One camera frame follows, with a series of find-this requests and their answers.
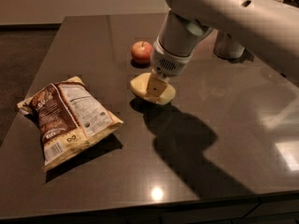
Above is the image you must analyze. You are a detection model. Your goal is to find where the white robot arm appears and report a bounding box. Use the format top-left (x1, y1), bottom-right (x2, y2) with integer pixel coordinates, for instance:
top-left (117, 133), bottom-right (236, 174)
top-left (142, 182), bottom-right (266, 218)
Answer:
top-left (147, 0), bottom-right (299, 97)

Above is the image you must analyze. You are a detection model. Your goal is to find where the red apple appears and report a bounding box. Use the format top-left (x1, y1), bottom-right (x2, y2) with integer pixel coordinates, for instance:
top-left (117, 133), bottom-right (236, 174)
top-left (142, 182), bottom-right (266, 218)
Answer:
top-left (131, 41), bottom-right (152, 64)

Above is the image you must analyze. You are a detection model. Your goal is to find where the yellow sponge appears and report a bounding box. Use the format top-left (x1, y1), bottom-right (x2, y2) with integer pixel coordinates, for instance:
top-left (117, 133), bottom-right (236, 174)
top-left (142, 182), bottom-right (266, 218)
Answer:
top-left (130, 71), bottom-right (176, 105)

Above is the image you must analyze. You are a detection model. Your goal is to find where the metal cup holder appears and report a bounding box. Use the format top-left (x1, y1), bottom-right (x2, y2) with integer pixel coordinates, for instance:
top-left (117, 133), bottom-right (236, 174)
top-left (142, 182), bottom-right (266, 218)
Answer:
top-left (213, 31), bottom-right (245, 60)

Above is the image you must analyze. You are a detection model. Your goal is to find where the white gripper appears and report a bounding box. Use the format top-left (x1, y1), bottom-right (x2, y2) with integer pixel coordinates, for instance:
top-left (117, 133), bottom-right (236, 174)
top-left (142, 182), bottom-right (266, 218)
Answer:
top-left (147, 38), bottom-right (192, 98)

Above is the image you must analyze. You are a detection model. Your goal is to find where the brown chip bag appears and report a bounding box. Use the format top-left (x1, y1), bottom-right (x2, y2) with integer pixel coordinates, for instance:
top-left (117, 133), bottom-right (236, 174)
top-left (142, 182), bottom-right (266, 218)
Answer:
top-left (18, 77), bottom-right (122, 172)

